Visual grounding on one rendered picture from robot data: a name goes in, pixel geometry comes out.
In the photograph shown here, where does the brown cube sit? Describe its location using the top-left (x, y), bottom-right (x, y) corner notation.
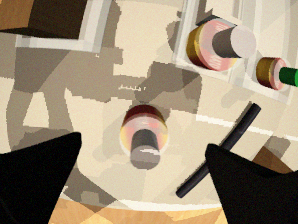
top-left (251, 147), bottom-right (293, 173)

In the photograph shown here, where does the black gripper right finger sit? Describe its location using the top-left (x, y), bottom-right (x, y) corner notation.
top-left (205, 144), bottom-right (298, 224)

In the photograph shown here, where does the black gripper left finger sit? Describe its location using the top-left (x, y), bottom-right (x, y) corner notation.
top-left (0, 131), bottom-right (82, 224)

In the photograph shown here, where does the black rod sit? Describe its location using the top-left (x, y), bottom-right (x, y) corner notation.
top-left (176, 103), bottom-right (261, 198)

